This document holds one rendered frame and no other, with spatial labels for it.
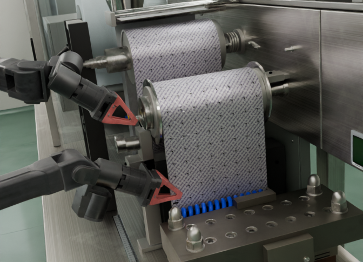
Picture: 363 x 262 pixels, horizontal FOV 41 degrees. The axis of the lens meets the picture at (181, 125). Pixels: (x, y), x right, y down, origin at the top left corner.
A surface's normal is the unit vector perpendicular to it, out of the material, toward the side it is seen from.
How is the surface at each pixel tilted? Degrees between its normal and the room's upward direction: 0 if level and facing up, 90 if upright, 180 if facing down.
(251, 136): 90
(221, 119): 90
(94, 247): 0
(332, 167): 90
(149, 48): 71
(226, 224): 0
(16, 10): 90
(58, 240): 0
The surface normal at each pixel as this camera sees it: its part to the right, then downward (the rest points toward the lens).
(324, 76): -0.95, 0.18
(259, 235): -0.10, -0.95
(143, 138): 0.29, 0.26
